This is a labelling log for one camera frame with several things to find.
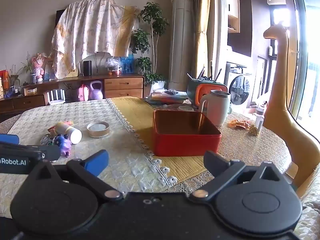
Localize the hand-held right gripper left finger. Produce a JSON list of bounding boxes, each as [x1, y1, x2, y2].
[[29, 149, 124, 202]]

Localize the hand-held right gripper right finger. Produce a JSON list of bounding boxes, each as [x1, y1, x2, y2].
[[190, 151, 288, 203]]

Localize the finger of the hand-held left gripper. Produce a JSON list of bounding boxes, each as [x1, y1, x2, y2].
[[0, 134, 20, 145], [0, 141, 61, 162]]

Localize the white sunglasses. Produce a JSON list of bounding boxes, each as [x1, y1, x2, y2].
[[40, 134, 55, 146]]

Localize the pink toy with cream ball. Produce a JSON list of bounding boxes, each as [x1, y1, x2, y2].
[[47, 121, 73, 133]]

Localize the purple toy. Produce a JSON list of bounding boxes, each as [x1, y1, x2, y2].
[[54, 134, 73, 158]]

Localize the red tin box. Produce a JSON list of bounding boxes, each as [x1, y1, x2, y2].
[[152, 109, 222, 157]]

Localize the white and yellow bottle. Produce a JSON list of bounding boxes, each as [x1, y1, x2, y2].
[[55, 122, 82, 144]]

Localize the gold lace tablecloth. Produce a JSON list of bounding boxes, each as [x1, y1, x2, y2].
[[144, 97, 320, 240]]

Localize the orange snack packet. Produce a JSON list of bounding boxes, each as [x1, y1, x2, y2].
[[227, 119, 251, 130]]

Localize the pale green mug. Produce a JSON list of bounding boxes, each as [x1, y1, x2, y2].
[[199, 90, 232, 127]]

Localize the white router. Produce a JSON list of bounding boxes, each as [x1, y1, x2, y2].
[[47, 89, 66, 105]]

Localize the glass bottle of yellow pills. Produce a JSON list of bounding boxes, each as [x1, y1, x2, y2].
[[249, 107, 265, 136]]

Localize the yellow table runner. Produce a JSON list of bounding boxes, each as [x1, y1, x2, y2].
[[107, 96, 208, 184]]

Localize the small plant in vase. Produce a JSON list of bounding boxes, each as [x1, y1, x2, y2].
[[21, 60, 38, 84]]

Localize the pink toy bag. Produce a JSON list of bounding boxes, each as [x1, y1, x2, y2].
[[78, 84, 90, 102]]

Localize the purple kettlebell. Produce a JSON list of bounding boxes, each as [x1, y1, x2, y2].
[[89, 80, 104, 101]]

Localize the green and orange storage box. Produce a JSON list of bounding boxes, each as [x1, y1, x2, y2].
[[187, 79, 228, 106]]

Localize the pink doll figure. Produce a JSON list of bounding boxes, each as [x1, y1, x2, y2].
[[31, 52, 48, 82]]

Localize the white washing machine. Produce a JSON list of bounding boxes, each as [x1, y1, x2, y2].
[[224, 66, 252, 107]]

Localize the stack of colourful books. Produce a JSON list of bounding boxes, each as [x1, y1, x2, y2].
[[144, 91, 188, 105]]

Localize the wooden television cabinet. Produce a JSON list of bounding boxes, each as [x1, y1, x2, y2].
[[0, 74, 146, 115]]

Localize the black speaker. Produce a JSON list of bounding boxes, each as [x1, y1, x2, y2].
[[83, 60, 93, 77]]

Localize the clear plastic bag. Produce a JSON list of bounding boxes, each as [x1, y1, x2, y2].
[[105, 57, 123, 76]]

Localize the blue pack of bottles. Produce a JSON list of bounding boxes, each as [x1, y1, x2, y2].
[[120, 55, 136, 74]]

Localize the white shell-shaped decoration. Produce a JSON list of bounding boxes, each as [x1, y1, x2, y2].
[[87, 52, 113, 76]]

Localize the white tower air conditioner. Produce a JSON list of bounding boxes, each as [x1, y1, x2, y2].
[[169, 0, 193, 91]]

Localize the black television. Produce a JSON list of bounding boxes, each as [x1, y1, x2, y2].
[[55, 9, 66, 28]]

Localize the floral cover cloth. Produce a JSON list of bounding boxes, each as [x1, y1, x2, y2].
[[51, 0, 140, 79]]

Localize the yellow curtain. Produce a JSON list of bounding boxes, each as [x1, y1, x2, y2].
[[194, 0, 212, 80]]

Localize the potted plant in white pot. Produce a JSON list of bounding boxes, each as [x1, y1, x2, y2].
[[129, 2, 169, 92]]

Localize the dark wall cabinet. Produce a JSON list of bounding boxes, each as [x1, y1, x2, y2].
[[227, 0, 253, 57]]

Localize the wooden wall cabinet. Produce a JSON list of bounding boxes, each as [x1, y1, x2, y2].
[[226, 0, 241, 34]]

